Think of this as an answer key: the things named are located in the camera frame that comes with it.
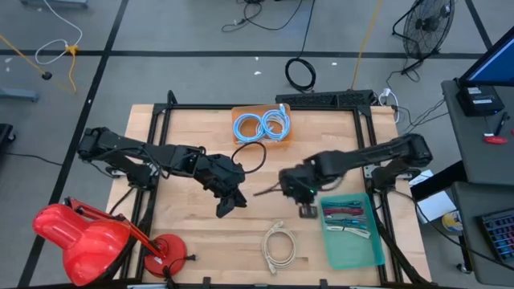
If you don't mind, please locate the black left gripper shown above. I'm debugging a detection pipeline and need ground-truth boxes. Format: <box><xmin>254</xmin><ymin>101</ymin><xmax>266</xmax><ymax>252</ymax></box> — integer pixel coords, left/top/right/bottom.
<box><xmin>195</xmin><ymin>153</ymin><xmax>248</xmax><ymax>210</ymax></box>

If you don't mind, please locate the blue-green braided USB cable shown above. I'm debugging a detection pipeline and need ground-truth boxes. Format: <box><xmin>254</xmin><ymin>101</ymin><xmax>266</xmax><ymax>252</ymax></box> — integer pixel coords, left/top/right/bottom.
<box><xmin>323</xmin><ymin>200</ymin><xmax>362</xmax><ymax>209</ymax></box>
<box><xmin>327</xmin><ymin>219</ymin><xmax>369</xmax><ymax>230</ymax></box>

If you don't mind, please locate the magenta braided USB cable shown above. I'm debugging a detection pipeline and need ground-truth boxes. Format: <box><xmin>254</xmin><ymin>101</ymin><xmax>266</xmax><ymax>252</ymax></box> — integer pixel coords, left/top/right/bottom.
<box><xmin>324</xmin><ymin>207</ymin><xmax>365</xmax><ymax>217</ymax></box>

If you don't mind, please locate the blue ethernet cable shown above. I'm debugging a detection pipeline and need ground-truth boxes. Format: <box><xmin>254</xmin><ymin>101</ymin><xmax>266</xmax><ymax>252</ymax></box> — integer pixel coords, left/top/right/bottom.
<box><xmin>233</xmin><ymin>113</ymin><xmax>265</xmax><ymax>145</ymax></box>
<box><xmin>259</xmin><ymin>103</ymin><xmax>292</xmax><ymax>142</ymax></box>

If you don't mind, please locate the white short USB cable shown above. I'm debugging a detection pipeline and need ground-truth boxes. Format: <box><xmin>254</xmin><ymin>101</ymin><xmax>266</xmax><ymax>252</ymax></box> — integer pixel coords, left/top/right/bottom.
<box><xmin>341</xmin><ymin>226</ymin><xmax>371</xmax><ymax>240</ymax></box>

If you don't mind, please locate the green plastic bin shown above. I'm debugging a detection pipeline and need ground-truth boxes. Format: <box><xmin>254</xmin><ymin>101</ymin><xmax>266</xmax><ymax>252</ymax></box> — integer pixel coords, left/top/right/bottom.
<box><xmin>319</xmin><ymin>192</ymin><xmax>386</xmax><ymax>271</ymax></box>

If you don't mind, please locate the black power strip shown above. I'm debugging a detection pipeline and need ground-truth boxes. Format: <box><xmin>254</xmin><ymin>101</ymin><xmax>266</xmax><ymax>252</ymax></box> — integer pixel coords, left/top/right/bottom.
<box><xmin>275</xmin><ymin>88</ymin><xmax>375</xmax><ymax>108</ymax></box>

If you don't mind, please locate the orange plastic bin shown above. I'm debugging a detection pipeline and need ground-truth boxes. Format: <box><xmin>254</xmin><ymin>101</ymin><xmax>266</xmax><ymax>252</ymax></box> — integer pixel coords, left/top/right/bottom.
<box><xmin>231</xmin><ymin>103</ymin><xmax>294</xmax><ymax>148</ymax></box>

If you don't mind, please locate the black flat panel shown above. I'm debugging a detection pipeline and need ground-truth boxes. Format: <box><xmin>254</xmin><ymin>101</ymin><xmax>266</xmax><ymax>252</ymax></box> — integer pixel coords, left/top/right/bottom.
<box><xmin>409</xmin><ymin>166</ymin><xmax>469</xmax><ymax>201</ymax></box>

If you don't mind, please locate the white paper sheet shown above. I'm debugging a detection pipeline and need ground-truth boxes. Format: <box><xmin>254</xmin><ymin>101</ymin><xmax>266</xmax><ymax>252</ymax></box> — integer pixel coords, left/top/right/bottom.
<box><xmin>415</xmin><ymin>190</ymin><xmax>458</xmax><ymax>224</ymax></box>

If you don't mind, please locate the red desk lamp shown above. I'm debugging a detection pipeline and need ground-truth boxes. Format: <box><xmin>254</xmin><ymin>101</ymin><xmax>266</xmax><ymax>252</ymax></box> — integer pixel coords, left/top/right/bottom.
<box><xmin>32</xmin><ymin>196</ymin><xmax>189</xmax><ymax>287</ymax></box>

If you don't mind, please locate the yellow and blue round object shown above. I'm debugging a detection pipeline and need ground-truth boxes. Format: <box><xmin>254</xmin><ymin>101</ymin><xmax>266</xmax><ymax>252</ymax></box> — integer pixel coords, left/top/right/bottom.
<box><xmin>441</xmin><ymin>210</ymin><xmax>463</xmax><ymax>233</ymax></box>

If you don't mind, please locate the grey desk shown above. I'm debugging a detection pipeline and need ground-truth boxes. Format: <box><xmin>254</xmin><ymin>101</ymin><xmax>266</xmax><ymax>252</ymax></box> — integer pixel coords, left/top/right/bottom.
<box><xmin>440</xmin><ymin>79</ymin><xmax>514</xmax><ymax>287</ymax></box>

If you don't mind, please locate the small black computer box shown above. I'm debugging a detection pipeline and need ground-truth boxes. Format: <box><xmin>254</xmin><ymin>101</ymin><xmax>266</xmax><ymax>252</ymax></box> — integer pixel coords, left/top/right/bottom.
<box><xmin>456</xmin><ymin>84</ymin><xmax>505</xmax><ymax>117</ymax></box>

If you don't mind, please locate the black floor fan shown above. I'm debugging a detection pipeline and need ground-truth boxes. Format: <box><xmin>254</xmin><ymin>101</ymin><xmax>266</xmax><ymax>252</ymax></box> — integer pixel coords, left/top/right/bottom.
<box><xmin>392</xmin><ymin>0</ymin><xmax>456</xmax><ymax>76</ymax></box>

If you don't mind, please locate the backlit black keyboard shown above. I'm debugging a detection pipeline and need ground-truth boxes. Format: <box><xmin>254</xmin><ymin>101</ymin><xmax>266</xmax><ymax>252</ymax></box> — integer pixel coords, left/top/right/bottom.
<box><xmin>477</xmin><ymin>208</ymin><xmax>514</xmax><ymax>266</ymax></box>

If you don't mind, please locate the black pen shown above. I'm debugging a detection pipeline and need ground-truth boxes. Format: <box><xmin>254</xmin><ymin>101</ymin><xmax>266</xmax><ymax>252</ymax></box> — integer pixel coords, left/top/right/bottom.
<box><xmin>494</xmin><ymin>111</ymin><xmax>510</xmax><ymax>137</ymax></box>

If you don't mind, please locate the computer monitor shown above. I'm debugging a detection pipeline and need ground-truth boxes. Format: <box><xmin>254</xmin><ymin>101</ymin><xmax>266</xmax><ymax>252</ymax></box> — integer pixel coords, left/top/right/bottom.
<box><xmin>457</xmin><ymin>26</ymin><xmax>514</xmax><ymax>88</ymax></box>

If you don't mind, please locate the black object with caster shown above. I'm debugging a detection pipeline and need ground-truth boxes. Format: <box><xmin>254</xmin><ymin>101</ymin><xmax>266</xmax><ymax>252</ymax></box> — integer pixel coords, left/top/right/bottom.
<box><xmin>0</xmin><ymin>123</ymin><xmax>16</xmax><ymax>156</ymax></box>

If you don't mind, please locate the grey floor bar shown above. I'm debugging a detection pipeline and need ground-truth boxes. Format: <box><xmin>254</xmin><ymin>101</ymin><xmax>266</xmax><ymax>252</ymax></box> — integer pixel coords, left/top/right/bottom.
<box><xmin>0</xmin><ymin>88</ymin><xmax>40</xmax><ymax>102</ymax></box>

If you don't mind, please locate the grey stand foot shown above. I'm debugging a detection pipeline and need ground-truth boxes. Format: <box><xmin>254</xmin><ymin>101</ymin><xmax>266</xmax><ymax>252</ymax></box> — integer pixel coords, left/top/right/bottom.
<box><xmin>19</xmin><ymin>0</ymin><xmax>88</xmax><ymax>10</ymax></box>

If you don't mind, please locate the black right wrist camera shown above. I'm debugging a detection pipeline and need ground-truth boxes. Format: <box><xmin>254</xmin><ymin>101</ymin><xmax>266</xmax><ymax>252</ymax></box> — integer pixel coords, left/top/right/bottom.
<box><xmin>299</xmin><ymin>203</ymin><xmax>319</xmax><ymax>220</ymax></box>

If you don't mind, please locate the beige coiled cable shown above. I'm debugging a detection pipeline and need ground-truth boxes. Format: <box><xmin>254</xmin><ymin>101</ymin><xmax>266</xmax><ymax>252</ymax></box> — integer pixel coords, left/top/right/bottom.
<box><xmin>261</xmin><ymin>221</ymin><xmax>297</xmax><ymax>277</ymax></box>

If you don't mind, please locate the black lamp power cord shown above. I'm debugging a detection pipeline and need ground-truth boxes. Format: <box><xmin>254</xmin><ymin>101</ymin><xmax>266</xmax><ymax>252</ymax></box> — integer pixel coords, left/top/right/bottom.
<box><xmin>160</xmin><ymin>253</ymin><xmax>198</xmax><ymax>288</ymax></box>

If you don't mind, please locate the black coiled floor cable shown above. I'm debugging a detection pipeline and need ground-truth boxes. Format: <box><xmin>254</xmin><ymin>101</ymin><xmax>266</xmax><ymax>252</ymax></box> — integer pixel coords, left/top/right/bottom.
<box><xmin>284</xmin><ymin>57</ymin><xmax>317</xmax><ymax>92</ymax></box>

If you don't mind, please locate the white charger with cable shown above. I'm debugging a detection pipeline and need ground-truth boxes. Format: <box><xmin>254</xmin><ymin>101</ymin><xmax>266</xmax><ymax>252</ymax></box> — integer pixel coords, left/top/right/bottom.
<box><xmin>377</xmin><ymin>87</ymin><xmax>402</xmax><ymax>124</ymax></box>

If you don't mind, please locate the black aluminium table frame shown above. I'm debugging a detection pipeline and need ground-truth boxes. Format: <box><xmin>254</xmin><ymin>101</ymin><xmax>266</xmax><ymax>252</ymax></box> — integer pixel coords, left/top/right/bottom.
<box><xmin>120</xmin><ymin>90</ymin><xmax>433</xmax><ymax>288</ymax></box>

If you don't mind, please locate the black floor cable bundle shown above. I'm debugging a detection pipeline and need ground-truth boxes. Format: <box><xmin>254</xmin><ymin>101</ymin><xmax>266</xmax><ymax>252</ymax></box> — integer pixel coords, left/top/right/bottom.
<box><xmin>395</xmin><ymin>98</ymin><xmax>450</xmax><ymax>140</ymax></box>

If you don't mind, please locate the black straight floor cable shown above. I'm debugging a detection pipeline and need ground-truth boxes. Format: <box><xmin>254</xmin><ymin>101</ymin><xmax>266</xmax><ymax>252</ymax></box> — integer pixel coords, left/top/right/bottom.
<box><xmin>297</xmin><ymin>0</ymin><xmax>317</xmax><ymax>60</ymax></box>

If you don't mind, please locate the orange extension cord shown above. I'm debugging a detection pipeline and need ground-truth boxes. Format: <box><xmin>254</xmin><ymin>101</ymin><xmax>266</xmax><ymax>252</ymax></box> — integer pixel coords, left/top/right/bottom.
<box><xmin>350</xmin><ymin>0</ymin><xmax>385</xmax><ymax>90</ymax></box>

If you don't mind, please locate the black tangled floor cable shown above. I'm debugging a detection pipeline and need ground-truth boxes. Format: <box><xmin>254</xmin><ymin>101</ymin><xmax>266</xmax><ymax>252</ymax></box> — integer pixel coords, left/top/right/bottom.
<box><xmin>221</xmin><ymin>0</ymin><xmax>305</xmax><ymax>33</ymax></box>

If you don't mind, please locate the thin black floor cable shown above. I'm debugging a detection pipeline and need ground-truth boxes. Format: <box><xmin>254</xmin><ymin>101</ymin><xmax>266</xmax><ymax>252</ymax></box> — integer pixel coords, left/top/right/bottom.
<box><xmin>6</xmin><ymin>152</ymin><xmax>63</xmax><ymax>166</ymax></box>

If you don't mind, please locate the yellow floor cable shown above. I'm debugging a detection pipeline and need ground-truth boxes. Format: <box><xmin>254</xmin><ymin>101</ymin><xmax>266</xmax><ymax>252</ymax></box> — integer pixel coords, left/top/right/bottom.
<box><xmin>0</xmin><ymin>34</ymin><xmax>80</xmax><ymax>92</ymax></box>

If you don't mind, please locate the white floor cable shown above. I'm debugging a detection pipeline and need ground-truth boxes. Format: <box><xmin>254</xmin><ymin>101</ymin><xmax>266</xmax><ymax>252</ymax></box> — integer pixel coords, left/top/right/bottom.
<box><xmin>35</xmin><ymin>0</ymin><xmax>84</xmax><ymax>66</ymax></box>

